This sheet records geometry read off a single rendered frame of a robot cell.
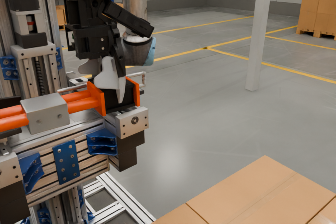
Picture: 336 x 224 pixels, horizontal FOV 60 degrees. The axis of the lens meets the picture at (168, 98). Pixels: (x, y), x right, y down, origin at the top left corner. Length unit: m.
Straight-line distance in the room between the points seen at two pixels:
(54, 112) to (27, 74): 0.63
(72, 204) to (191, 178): 1.11
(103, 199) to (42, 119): 1.42
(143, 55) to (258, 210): 0.83
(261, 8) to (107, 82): 3.32
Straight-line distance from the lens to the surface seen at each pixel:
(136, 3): 1.07
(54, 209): 1.52
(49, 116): 0.55
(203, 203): 1.40
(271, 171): 1.66
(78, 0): 0.54
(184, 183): 2.33
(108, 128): 1.23
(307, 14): 7.82
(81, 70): 0.63
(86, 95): 0.61
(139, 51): 1.14
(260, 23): 3.79
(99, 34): 0.54
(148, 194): 2.25
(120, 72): 0.55
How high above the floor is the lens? 1.52
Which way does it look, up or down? 24 degrees down
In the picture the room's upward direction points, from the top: straight up
